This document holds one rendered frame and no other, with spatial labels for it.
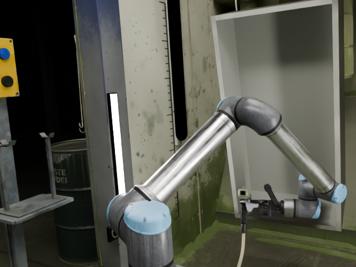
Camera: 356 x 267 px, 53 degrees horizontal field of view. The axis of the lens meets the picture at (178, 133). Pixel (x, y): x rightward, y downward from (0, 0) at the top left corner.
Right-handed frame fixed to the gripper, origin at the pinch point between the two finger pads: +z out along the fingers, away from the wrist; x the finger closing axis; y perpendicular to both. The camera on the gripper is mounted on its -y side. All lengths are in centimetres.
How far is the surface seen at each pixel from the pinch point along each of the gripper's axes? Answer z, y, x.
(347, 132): -75, -64, 120
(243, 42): 4, -94, 14
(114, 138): 70, -28, -10
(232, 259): 10, 39, 80
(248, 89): 1, -70, 29
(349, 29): -69, -133, 79
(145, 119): 63, -46, 18
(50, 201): 85, 8, -38
